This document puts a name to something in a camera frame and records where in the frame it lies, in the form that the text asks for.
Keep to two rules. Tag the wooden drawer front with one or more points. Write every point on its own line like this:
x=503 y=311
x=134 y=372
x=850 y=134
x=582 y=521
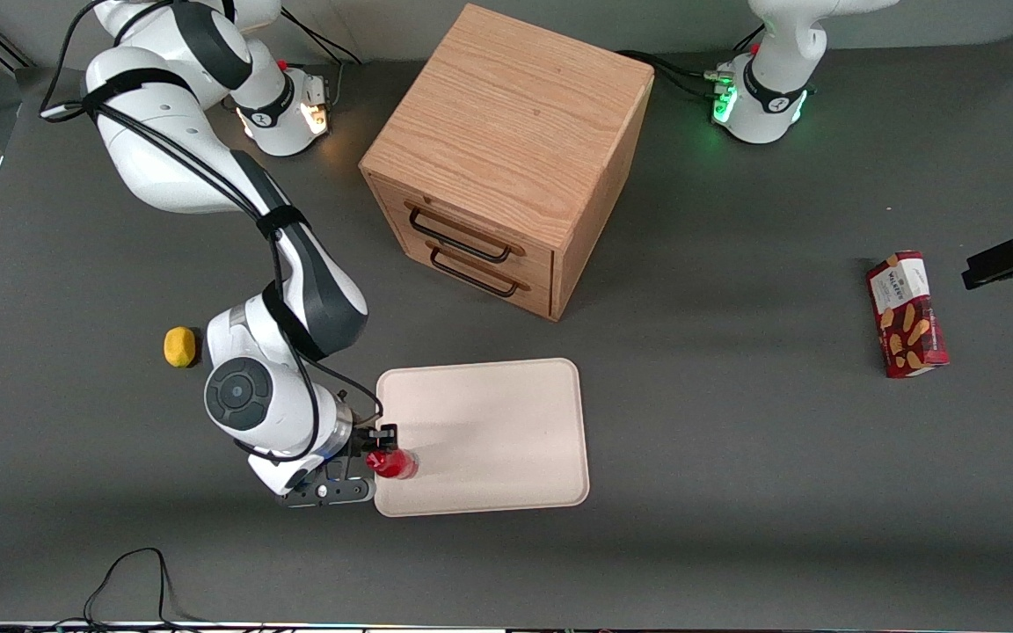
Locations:
x=542 y=264
x=542 y=301

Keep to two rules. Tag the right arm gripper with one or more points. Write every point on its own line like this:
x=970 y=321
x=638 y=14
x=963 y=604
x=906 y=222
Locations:
x=360 y=439

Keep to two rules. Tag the beige rectangular tray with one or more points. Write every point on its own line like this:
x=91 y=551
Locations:
x=489 y=440

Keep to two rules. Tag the red tartan shortbread box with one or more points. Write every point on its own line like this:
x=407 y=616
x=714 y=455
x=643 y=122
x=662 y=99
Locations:
x=907 y=316

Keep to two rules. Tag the yellow lemon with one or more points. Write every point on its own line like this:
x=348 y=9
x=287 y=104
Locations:
x=179 y=346

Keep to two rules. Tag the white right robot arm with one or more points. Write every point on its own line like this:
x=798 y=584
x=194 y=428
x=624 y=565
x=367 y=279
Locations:
x=155 y=132

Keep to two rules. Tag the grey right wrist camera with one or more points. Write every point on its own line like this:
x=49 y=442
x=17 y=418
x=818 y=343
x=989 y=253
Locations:
x=331 y=492

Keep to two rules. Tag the wooden two-drawer cabinet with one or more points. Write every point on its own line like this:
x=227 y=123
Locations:
x=506 y=132

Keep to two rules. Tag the small red coke bottle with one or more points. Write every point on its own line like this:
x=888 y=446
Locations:
x=394 y=463

